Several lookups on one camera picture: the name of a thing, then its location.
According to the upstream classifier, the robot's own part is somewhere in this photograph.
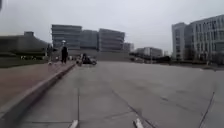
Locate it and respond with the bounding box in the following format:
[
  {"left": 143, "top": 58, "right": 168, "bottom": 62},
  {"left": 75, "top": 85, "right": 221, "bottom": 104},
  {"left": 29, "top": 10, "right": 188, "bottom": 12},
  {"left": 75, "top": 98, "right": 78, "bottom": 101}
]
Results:
[
  {"left": 133, "top": 118, "right": 145, "bottom": 128},
  {"left": 68, "top": 119, "right": 79, "bottom": 128}
]

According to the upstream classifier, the grass strip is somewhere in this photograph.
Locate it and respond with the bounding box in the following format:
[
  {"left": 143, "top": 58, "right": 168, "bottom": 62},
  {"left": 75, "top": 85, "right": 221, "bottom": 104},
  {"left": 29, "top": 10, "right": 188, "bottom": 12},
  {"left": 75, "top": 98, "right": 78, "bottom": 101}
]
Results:
[{"left": 0, "top": 56, "right": 49, "bottom": 69}]

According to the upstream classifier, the dark scooter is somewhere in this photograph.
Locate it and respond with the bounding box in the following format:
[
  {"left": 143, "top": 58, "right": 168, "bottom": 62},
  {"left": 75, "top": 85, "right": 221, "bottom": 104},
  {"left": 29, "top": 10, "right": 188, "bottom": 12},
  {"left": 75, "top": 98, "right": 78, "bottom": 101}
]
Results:
[{"left": 76, "top": 53, "right": 98, "bottom": 67}]

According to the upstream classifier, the red brick path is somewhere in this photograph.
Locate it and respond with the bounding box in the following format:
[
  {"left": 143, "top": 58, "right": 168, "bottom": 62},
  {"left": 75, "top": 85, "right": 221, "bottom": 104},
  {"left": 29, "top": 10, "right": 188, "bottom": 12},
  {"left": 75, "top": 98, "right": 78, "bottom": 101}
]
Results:
[{"left": 0, "top": 61, "right": 74, "bottom": 107}]

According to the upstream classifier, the person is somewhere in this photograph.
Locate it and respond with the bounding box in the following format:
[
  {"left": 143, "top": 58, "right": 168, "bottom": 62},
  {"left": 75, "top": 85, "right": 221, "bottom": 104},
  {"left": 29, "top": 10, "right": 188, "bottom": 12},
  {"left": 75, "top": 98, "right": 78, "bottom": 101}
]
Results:
[{"left": 59, "top": 39, "right": 69, "bottom": 65}]

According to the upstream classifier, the grey multi-block building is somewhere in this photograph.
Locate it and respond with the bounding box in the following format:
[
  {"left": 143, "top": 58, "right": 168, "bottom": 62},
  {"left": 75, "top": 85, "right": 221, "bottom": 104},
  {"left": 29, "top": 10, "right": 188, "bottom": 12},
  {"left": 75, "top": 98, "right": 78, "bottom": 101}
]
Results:
[{"left": 51, "top": 23, "right": 126, "bottom": 53}]

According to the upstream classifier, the dark low building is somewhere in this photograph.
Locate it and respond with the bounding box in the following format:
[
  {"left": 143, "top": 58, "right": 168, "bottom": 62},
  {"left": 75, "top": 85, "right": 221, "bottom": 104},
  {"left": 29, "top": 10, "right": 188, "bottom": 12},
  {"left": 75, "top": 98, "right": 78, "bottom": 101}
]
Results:
[{"left": 0, "top": 31, "right": 50, "bottom": 58}]

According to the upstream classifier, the grey embankment wall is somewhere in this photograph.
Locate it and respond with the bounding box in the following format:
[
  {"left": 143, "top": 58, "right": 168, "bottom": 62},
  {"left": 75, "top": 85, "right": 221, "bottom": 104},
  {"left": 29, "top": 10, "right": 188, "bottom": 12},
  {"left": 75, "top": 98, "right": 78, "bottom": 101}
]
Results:
[{"left": 68, "top": 49, "right": 132, "bottom": 62}]

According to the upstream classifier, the grey stone kerb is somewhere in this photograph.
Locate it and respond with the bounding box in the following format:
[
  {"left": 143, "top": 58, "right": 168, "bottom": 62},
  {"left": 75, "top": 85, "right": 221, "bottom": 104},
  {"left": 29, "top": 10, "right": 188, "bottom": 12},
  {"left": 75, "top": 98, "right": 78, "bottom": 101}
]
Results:
[{"left": 0, "top": 63, "right": 77, "bottom": 128}]

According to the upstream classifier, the white tall building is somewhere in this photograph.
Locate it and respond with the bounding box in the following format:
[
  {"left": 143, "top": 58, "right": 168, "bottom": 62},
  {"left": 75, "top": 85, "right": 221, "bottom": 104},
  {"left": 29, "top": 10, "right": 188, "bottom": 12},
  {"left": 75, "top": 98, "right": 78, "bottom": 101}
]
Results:
[{"left": 171, "top": 13, "right": 224, "bottom": 63}]

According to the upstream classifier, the grey paved plaza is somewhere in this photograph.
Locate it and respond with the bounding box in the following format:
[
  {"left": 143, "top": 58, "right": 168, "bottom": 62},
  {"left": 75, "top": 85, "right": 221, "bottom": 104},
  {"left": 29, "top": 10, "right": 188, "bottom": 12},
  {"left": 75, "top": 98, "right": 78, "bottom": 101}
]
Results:
[{"left": 13, "top": 60, "right": 224, "bottom": 128}]

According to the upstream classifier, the low distant building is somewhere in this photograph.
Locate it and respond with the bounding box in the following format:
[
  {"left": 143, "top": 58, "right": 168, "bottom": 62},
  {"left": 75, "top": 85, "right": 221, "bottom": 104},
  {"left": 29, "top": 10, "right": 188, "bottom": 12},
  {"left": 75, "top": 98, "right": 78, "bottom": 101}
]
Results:
[{"left": 134, "top": 46, "right": 164, "bottom": 58}]

